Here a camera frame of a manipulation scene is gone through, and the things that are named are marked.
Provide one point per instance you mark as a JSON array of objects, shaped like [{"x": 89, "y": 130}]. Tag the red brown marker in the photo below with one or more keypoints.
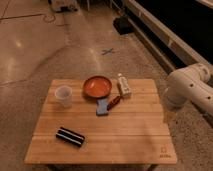
[{"x": 113, "y": 102}]

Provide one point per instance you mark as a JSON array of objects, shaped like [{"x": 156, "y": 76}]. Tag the black floor object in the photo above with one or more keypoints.
[{"x": 122, "y": 26}]

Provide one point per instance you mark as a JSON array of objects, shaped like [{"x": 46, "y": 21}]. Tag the orange ceramic bowl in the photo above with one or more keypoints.
[{"x": 97, "y": 87}]

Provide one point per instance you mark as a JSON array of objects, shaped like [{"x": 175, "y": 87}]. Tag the white bottle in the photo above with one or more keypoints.
[{"x": 124, "y": 86}]

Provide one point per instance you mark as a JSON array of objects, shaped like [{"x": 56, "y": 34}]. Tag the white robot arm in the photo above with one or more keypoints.
[{"x": 189, "y": 83}]

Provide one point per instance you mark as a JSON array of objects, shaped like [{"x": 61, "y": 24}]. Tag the black white striped box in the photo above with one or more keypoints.
[{"x": 70, "y": 136}]

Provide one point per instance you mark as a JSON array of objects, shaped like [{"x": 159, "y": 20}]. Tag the long white rail frame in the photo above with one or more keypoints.
[{"x": 181, "y": 30}]

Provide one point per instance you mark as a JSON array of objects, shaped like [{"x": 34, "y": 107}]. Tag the blue sponge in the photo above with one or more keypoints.
[{"x": 102, "y": 107}]

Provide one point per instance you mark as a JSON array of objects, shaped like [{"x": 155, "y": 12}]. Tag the white equipment box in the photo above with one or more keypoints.
[{"x": 63, "y": 5}]

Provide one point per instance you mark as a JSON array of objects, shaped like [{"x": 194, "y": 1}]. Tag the wooden folding table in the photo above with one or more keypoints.
[{"x": 132, "y": 133}]

